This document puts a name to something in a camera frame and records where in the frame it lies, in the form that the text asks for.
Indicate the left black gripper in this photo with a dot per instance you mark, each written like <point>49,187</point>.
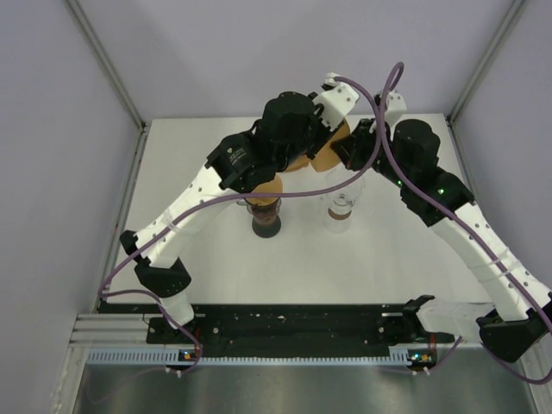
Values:
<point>323,132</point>

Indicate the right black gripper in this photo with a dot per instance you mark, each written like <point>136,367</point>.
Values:
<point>350,148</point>

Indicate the clear glass cup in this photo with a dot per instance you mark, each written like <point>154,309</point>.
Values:
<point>342,201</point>

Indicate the brown paper coffee filter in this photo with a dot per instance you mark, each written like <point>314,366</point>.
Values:
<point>267,193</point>

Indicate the clear plastic coffee dripper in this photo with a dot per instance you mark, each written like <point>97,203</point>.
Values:
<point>261,206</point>

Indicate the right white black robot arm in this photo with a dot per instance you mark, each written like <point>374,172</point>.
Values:
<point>510,323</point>

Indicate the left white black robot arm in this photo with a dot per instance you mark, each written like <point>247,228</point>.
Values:
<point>238,164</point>

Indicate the brown paper filter stack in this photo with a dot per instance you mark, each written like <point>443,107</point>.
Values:
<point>297,165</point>

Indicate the clear glass with brown band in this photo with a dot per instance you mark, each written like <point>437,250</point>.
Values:
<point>337,218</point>

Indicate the glass carafe with red rim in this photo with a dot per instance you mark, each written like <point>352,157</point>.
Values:
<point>266,227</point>

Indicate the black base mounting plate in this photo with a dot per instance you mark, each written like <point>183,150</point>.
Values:
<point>311,349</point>

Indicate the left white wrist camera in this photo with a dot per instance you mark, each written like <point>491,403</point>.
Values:
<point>336,101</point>

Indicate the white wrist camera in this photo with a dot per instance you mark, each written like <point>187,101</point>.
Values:
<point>336,101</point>
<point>390,109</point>

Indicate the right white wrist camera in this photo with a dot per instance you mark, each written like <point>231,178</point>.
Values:
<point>390,109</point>

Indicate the grey slotted cable duct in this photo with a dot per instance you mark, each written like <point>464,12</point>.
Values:
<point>131,356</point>

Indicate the aluminium frame rail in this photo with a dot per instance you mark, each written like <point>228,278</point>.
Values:
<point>112,328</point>

